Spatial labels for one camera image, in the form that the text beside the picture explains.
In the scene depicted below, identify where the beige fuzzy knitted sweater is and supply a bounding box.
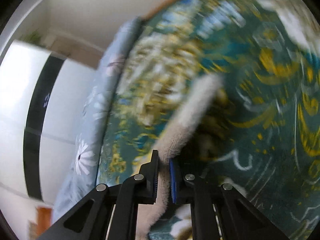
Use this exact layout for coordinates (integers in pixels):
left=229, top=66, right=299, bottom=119
left=135, top=74, right=223, bottom=239

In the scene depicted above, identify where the grey-blue floral duvet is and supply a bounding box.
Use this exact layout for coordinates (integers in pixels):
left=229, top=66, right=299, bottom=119
left=51, top=17, right=143, bottom=223

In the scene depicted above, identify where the teal floral bed blanket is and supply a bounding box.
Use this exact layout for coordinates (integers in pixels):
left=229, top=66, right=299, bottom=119
left=97, top=0, right=319, bottom=239

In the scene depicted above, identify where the white wardrobe with black stripe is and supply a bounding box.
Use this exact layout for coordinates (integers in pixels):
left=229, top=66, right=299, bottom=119
left=1, top=41, right=95, bottom=204

